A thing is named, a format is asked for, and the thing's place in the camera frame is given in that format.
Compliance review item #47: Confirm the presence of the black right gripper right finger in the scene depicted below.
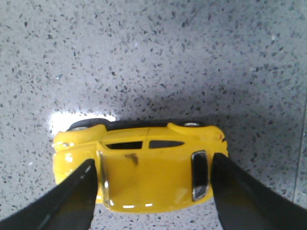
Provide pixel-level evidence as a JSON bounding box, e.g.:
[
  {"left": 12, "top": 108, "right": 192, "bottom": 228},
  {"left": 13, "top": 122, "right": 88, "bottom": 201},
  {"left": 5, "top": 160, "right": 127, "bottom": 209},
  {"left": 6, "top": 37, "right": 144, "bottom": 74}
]
[{"left": 211, "top": 153, "right": 307, "bottom": 230}]

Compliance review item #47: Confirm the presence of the yellow toy beetle car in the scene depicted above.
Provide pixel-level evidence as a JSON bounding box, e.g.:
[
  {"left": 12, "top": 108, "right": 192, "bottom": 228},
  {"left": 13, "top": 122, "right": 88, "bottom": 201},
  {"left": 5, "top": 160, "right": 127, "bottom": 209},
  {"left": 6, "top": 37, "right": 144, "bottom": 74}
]
[{"left": 53, "top": 118, "right": 228, "bottom": 213}]

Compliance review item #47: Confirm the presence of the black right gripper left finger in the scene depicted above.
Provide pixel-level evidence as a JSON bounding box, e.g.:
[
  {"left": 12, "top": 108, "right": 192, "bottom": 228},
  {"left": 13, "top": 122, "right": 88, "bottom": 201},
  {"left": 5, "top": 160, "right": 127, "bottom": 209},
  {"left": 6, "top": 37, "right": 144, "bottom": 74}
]
[{"left": 0, "top": 159, "right": 98, "bottom": 230}]

